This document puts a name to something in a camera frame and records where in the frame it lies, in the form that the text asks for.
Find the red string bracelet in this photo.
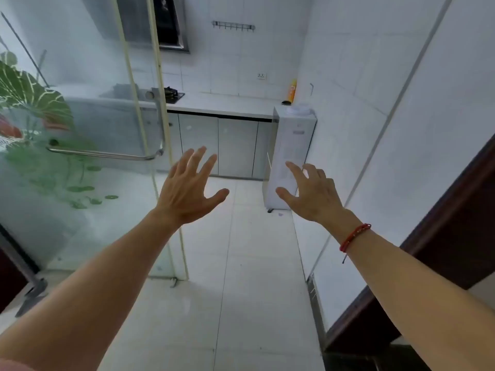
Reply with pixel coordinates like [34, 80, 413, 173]
[339, 223, 373, 265]

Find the black glass gas stove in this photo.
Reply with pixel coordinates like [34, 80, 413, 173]
[162, 87, 186, 105]

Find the person's right hand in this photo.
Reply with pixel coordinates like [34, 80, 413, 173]
[275, 161, 345, 225]

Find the steel kitchen sink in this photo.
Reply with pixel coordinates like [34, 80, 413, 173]
[98, 83, 152, 102]

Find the person's left hand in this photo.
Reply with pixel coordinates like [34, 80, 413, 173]
[154, 146, 230, 228]

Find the person's left forearm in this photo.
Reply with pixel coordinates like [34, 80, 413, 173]
[0, 209, 183, 371]

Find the grey kitchen cabinet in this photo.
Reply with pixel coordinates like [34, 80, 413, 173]
[68, 98, 280, 181]

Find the white stone countertop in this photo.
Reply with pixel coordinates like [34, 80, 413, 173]
[54, 83, 296, 121]

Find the steel range hood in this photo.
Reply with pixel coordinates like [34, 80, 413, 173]
[81, 0, 191, 55]

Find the glass door lotus print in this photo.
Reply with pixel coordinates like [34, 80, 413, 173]
[0, 0, 190, 282]

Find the metal door handle bar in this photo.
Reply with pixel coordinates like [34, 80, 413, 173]
[45, 87, 168, 163]

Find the metal wall hook rack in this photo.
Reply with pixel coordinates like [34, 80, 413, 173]
[211, 20, 256, 32]

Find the white freestanding appliance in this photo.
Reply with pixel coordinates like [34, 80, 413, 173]
[262, 105, 318, 213]

